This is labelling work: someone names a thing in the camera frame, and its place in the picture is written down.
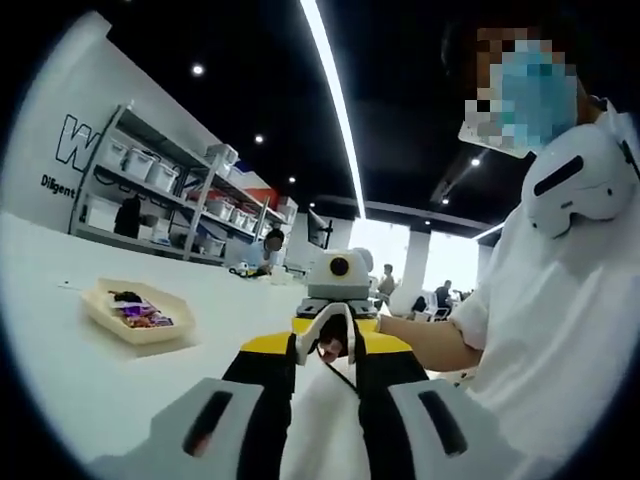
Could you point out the black backpack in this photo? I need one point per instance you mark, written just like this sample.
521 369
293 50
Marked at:
127 220

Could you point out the white carton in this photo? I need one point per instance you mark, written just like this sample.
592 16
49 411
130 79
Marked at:
100 212

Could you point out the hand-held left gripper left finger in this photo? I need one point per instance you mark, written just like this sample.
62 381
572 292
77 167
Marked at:
260 400

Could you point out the cream hexagonal container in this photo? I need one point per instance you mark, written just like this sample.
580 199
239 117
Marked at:
150 335

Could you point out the white worn device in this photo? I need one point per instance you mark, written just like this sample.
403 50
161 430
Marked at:
605 175

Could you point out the white storage box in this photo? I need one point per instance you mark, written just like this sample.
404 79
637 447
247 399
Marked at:
116 154
220 211
222 161
139 162
163 176

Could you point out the long ceiling light strip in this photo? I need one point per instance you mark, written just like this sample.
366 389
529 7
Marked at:
341 110

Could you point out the black monitor on stand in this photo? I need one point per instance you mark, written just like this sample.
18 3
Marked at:
317 227

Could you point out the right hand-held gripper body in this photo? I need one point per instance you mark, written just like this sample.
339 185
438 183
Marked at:
340 287

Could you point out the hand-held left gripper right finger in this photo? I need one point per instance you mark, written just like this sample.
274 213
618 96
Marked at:
385 400

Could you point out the person's white shirt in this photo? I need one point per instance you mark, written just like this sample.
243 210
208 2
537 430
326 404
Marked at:
550 325

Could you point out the grey metal shelf rack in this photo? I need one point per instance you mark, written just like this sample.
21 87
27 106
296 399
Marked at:
198 220

